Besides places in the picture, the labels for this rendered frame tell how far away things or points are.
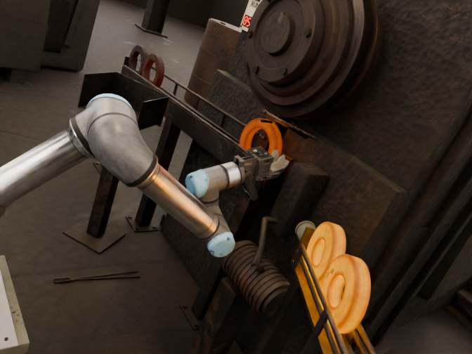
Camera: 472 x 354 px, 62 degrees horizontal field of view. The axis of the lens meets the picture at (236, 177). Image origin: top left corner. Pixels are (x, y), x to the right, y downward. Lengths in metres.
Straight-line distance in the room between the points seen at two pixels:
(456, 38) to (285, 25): 0.44
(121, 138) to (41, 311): 0.88
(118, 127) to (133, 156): 0.07
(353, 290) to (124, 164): 0.53
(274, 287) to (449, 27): 0.82
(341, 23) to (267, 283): 0.74
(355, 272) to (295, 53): 0.65
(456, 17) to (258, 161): 0.64
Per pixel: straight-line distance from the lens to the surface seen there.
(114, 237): 1.95
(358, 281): 0.81
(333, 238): 0.94
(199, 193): 1.11
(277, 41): 1.22
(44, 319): 1.57
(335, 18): 1.18
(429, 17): 1.25
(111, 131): 0.88
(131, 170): 0.88
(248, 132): 1.41
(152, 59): 2.09
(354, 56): 1.15
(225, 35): 4.12
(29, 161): 1.04
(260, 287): 1.14
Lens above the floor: 1.17
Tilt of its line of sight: 23 degrees down
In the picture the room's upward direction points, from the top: 22 degrees clockwise
